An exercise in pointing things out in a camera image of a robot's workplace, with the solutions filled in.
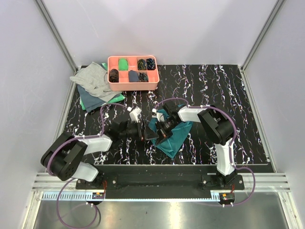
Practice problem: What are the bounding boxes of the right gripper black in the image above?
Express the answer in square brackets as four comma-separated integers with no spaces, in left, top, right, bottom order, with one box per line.
[155,117,180,146]

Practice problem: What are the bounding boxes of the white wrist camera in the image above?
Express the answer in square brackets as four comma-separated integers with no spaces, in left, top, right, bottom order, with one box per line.
[152,108,165,122]
[127,107,142,123]

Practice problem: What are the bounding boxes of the mint green cloth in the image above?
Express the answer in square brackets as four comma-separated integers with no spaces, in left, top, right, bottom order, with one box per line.
[102,67,125,104]

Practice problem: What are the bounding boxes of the green rolled cloth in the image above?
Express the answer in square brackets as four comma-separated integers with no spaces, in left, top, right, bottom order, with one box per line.
[118,58,129,71]

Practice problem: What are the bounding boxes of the pink divided organizer tray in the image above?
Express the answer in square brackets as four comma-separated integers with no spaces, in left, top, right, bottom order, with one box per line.
[108,55,160,91]

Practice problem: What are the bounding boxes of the dark maroon rolled cloth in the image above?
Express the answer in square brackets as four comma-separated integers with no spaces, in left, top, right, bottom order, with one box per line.
[109,69,119,83]

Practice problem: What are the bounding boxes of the dark blue cloth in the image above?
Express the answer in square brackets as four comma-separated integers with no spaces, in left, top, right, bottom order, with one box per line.
[77,85,106,112]

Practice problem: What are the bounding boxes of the dark patterned rolled cloth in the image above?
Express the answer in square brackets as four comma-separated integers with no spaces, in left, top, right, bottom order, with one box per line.
[138,72,149,83]

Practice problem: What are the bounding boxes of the grey cloth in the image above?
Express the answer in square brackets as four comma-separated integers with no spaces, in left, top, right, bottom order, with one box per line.
[70,62,122,102]

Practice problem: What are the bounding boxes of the teal cloth napkin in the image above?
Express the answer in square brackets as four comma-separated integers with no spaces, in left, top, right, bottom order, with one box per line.
[150,121,193,159]

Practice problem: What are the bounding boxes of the yellow dark patterned roll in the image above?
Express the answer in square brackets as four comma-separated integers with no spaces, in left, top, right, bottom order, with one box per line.
[137,59,147,71]

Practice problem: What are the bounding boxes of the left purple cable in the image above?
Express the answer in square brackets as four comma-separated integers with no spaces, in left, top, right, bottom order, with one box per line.
[46,103,131,227]

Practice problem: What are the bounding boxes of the slate blue rolled cloth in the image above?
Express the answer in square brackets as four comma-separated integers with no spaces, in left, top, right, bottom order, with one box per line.
[128,70,139,83]

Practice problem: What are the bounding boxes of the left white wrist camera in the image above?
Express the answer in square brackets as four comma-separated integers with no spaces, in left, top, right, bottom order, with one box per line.
[127,107,142,123]

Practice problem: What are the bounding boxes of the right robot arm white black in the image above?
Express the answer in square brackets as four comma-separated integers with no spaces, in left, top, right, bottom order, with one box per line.
[153,102,237,189]

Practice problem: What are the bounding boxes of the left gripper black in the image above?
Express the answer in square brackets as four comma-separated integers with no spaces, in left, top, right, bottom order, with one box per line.
[120,119,158,141]

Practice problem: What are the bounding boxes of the blue dark patterned roll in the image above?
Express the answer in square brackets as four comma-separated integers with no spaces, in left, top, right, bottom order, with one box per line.
[146,58,156,70]

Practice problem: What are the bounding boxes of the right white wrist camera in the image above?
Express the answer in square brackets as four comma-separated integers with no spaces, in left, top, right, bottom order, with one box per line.
[152,108,165,122]

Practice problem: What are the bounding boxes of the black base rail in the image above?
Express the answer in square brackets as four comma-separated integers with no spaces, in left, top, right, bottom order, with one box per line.
[76,165,245,201]

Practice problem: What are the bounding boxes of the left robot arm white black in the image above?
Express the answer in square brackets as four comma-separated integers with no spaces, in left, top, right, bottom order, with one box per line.
[41,120,158,189]

